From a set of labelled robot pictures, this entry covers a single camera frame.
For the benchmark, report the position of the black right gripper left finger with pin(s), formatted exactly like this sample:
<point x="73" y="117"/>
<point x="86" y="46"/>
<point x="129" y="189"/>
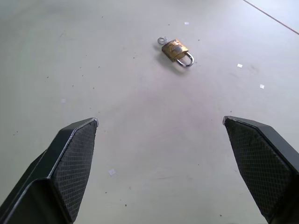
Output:
<point x="53" y="172"/>

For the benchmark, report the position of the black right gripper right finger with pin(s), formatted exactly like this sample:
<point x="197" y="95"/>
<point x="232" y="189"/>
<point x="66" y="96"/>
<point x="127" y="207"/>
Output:
<point x="264" y="163"/>

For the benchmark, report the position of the silver key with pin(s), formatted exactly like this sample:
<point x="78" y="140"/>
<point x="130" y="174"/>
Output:
<point x="162" y="40"/>

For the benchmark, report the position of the brass padlock with silver shackle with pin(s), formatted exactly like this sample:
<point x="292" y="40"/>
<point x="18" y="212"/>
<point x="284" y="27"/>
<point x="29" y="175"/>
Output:
<point x="176" y="51"/>

